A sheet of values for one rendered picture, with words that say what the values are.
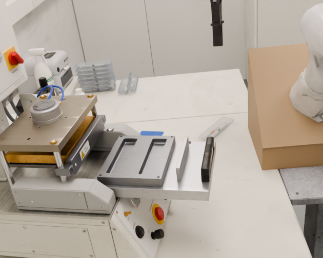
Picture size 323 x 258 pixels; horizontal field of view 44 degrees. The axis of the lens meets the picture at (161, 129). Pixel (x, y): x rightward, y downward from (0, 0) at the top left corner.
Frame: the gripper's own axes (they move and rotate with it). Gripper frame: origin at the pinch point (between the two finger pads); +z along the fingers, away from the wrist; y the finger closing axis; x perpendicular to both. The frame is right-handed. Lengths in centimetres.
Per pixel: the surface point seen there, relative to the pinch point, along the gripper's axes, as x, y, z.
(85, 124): 34, -35, 13
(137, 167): 17, -46, 19
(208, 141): 0.0, -35.4, 17.6
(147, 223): 16, -47, 37
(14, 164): 48, -51, 16
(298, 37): -42, 182, 61
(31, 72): 95, 41, 28
